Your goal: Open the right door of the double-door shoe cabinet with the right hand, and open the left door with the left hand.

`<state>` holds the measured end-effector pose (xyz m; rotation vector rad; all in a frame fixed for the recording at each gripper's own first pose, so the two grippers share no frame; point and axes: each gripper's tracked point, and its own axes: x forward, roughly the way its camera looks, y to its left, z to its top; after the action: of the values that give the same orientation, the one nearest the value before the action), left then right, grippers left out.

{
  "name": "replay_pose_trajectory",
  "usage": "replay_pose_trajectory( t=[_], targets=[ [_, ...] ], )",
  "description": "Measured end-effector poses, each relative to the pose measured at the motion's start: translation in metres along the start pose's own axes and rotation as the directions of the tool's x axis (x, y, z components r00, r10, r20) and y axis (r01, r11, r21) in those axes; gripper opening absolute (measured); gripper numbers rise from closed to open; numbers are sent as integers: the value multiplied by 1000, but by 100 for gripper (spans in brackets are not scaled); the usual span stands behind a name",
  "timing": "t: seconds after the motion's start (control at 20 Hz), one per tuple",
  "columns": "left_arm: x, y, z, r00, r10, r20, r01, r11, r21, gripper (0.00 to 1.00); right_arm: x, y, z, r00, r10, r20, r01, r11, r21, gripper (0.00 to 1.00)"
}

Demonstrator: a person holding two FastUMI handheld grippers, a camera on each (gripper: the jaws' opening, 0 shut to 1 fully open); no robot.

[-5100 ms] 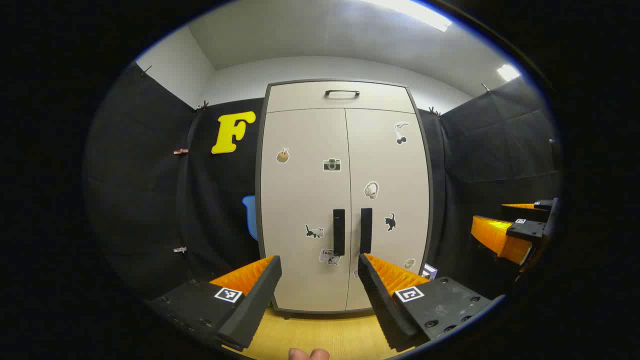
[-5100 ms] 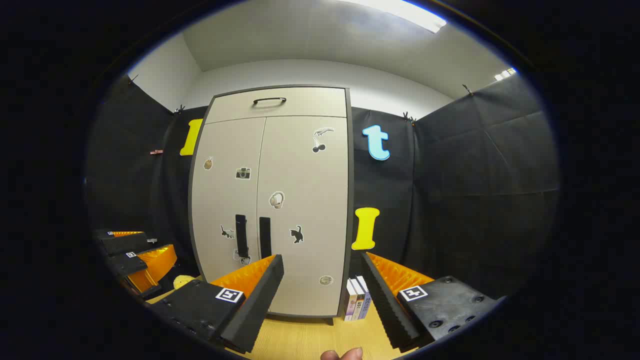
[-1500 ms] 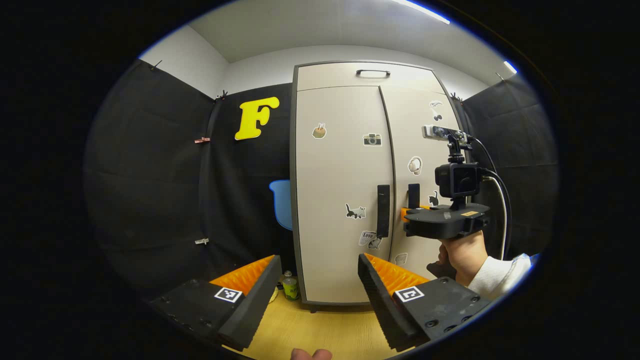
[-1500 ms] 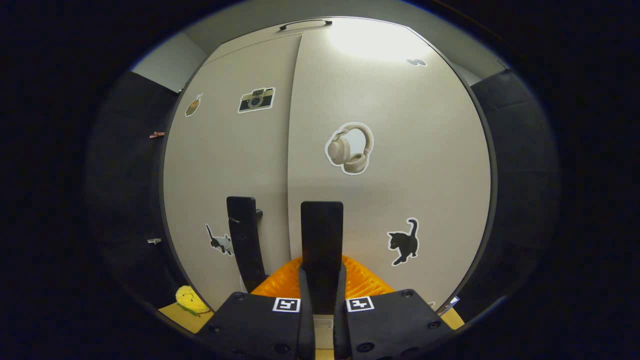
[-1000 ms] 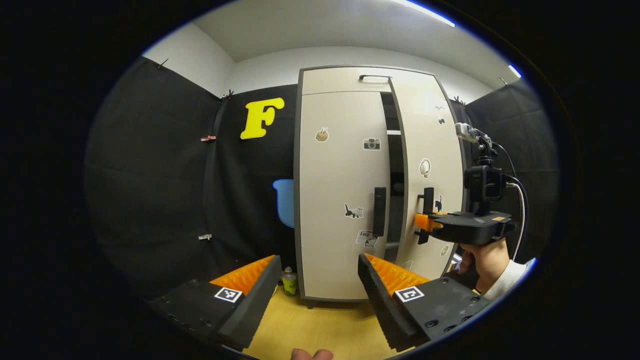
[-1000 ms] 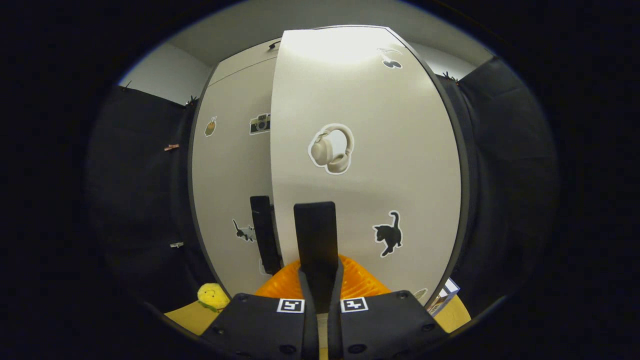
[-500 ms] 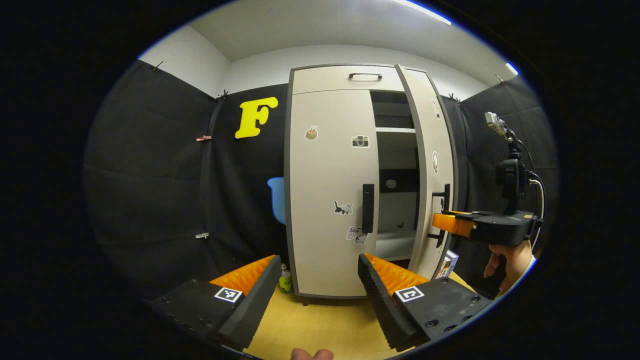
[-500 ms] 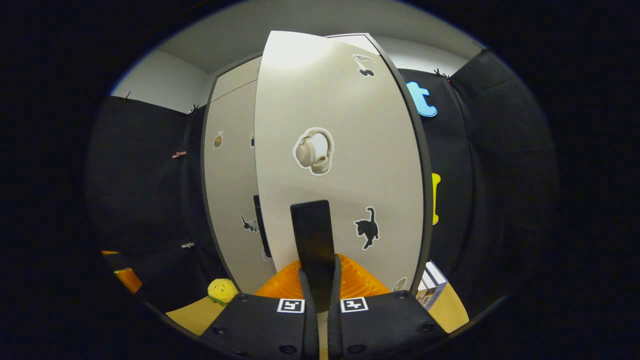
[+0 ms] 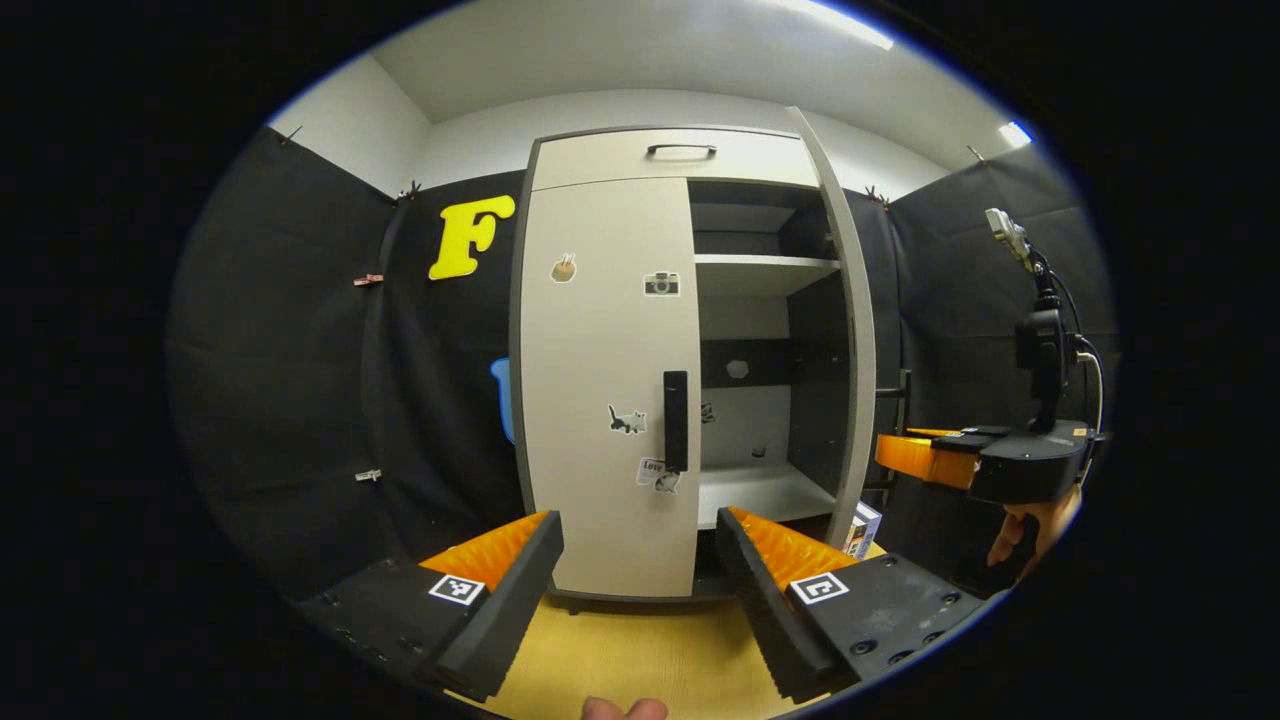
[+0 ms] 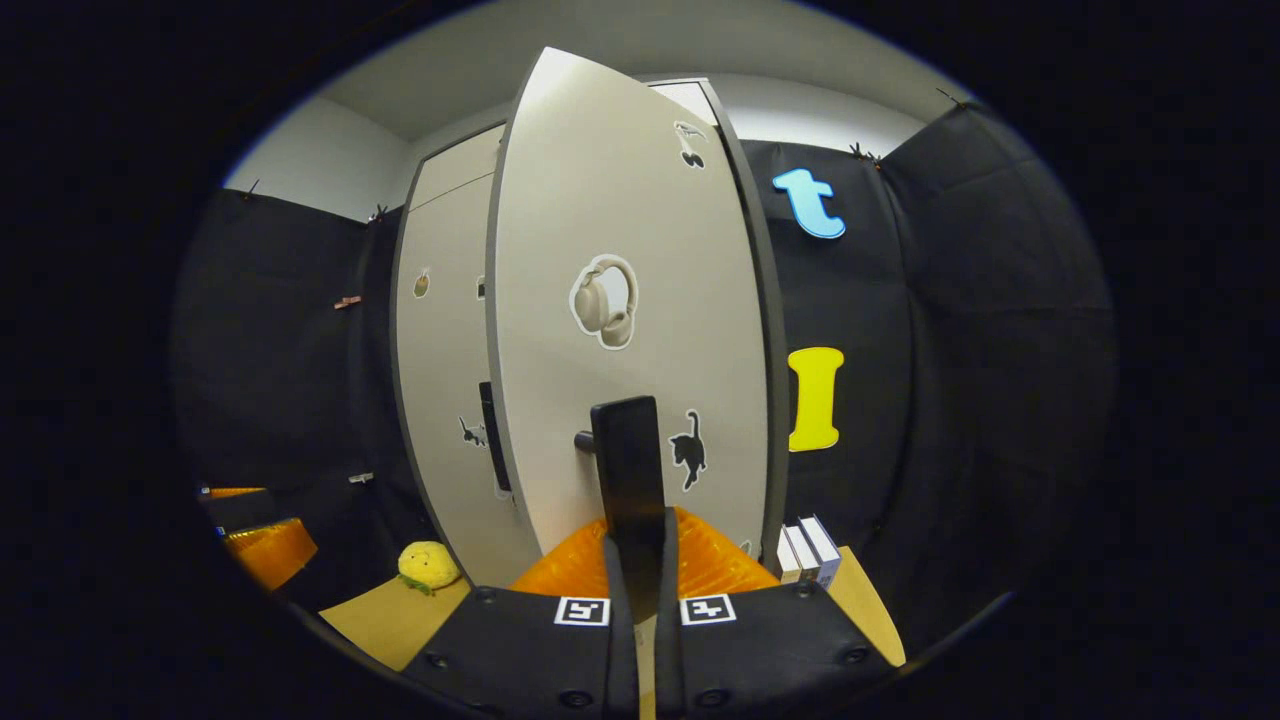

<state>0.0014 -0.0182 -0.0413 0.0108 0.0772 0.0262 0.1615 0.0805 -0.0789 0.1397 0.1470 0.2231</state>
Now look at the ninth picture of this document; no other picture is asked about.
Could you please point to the grey shoe cabinet door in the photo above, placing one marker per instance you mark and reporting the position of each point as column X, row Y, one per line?
column 850, row 330
column 590, row 400

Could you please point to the grey cabinet drawer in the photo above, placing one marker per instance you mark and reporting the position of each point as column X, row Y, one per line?
column 600, row 158

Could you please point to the grey double-door shoe cabinet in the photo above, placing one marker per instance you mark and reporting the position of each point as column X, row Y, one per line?
column 760, row 400

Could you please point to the small ceiling light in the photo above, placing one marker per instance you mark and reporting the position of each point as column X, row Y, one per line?
column 1015, row 134

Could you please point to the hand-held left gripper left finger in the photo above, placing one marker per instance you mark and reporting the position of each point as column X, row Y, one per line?
column 515, row 600

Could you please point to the long ceiling light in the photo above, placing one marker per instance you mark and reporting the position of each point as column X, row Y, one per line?
column 840, row 22

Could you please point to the white cabinet shelf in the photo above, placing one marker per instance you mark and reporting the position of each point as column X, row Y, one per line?
column 760, row 272

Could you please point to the black metal stand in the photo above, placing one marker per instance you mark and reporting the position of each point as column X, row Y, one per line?
column 903, row 400

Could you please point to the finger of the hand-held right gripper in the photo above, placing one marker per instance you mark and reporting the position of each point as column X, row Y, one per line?
column 975, row 432
column 925, row 458

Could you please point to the black backdrop cloth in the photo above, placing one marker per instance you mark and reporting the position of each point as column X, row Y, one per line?
column 300, row 400

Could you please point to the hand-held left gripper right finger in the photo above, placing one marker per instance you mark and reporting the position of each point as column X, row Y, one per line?
column 765, row 610

